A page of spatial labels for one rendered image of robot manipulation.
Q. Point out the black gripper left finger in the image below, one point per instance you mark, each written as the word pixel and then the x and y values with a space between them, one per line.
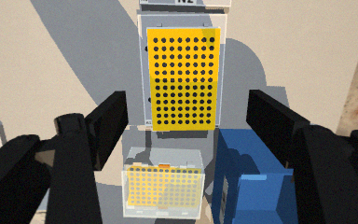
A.
pixel 81 146

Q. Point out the blue bin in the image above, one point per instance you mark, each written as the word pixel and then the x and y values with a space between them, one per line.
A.
pixel 245 167

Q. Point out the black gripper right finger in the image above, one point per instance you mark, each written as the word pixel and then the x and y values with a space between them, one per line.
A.
pixel 326 181

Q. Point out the grey box with green button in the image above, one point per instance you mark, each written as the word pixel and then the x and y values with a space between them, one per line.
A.
pixel 41 211

